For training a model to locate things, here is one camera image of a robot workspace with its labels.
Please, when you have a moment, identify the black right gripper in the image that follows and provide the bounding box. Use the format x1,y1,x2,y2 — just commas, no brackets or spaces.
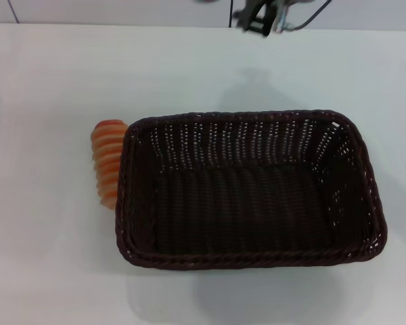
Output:
233,0,292,39

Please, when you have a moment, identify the black woven plastic basket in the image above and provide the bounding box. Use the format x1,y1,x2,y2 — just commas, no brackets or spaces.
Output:
114,108,389,272

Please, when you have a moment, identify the orange striped bread roll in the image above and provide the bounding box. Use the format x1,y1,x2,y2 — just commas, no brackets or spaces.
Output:
89,118,129,211

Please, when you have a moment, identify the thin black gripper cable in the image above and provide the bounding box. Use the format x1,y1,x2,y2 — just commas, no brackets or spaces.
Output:
285,0,333,32

